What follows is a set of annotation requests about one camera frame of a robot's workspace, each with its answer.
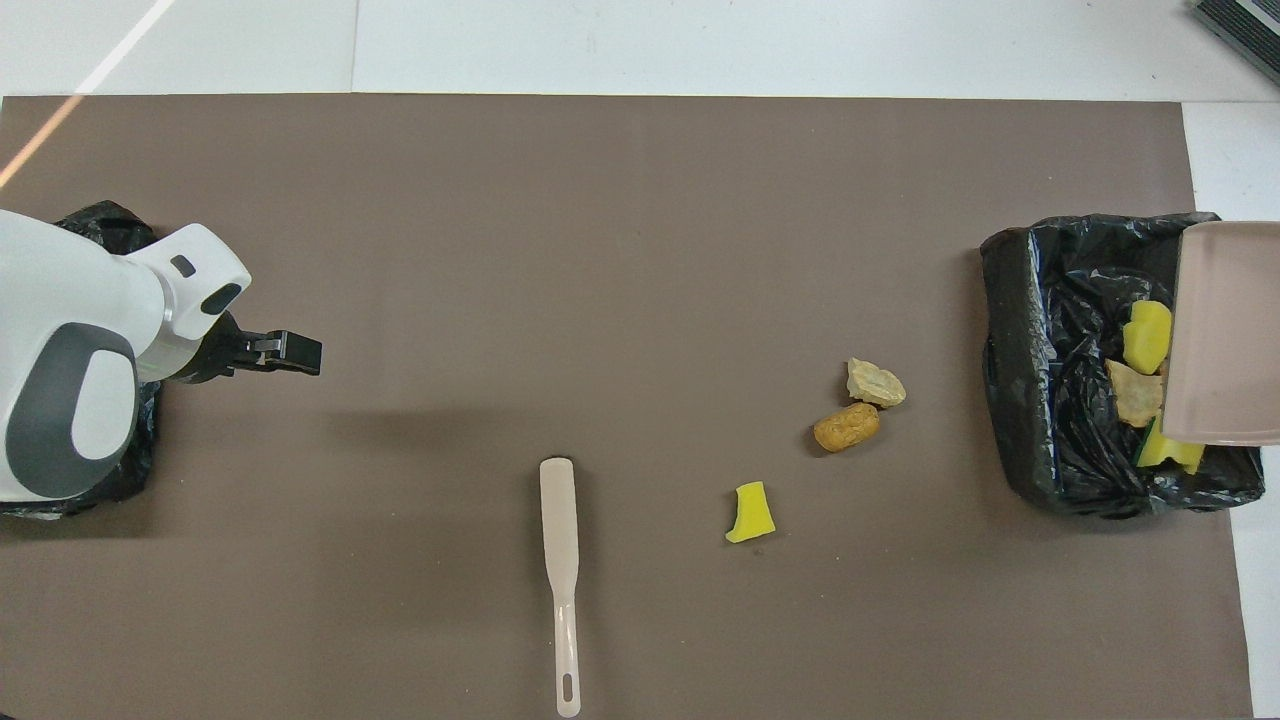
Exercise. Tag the brown paper table mat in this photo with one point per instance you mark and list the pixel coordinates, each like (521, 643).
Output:
(640, 200)

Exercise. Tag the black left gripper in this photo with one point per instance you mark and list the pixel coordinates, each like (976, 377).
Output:
(218, 352)

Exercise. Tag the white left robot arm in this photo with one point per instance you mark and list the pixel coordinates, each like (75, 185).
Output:
(60, 300)

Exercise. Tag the bin lined with black bag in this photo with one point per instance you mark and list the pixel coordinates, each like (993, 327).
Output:
(1020, 300)
(135, 450)

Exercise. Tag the dark grey ribbed device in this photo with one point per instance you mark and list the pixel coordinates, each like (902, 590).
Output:
(1245, 25)

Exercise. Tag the beige hand brush black bristles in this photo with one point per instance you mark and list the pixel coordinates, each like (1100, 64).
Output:
(558, 520)

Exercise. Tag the yellow green sponge piece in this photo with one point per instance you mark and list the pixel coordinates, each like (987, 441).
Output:
(750, 513)
(1165, 452)
(1147, 337)

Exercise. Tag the beige plastic dustpan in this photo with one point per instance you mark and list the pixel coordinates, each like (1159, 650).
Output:
(1230, 340)

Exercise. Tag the brown potato-shaped lump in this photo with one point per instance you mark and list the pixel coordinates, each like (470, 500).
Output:
(846, 428)

